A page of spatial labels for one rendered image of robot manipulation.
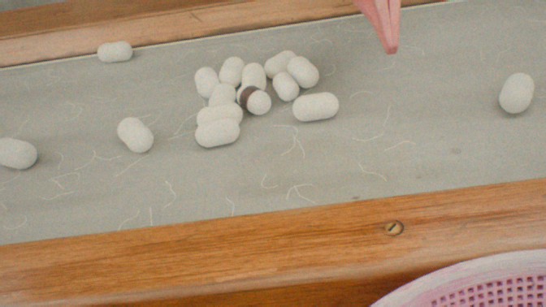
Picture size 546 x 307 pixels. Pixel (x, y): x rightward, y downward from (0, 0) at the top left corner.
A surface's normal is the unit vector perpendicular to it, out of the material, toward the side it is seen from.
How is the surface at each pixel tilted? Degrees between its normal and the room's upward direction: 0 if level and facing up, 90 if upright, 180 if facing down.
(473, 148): 0
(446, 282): 75
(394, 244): 0
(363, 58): 0
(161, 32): 45
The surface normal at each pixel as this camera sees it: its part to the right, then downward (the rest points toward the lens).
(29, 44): -0.10, -0.15
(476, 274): 0.14, 0.32
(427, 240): -0.15, -0.80
